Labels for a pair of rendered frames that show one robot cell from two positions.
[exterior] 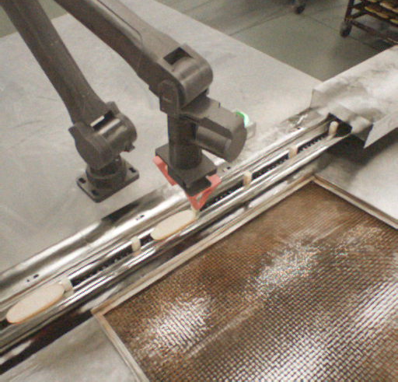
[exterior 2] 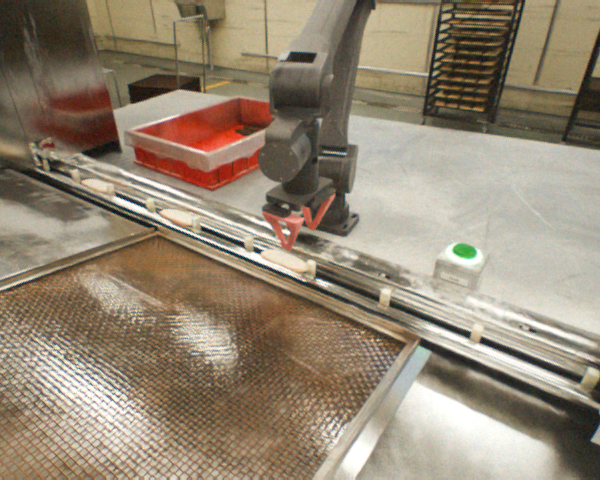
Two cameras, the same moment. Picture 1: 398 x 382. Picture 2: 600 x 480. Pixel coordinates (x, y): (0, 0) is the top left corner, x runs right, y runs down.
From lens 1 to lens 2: 0.68 m
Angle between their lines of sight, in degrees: 55
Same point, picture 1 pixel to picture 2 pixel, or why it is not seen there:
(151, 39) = (307, 39)
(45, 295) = (182, 216)
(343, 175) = (503, 427)
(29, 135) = not seen: hidden behind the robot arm
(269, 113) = (557, 311)
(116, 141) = (322, 171)
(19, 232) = (249, 200)
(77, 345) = (130, 230)
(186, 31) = not seen: outside the picture
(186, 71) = (289, 66)
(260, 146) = (451, 296)
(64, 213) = not seen: hidden behind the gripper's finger
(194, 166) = (288, 190)
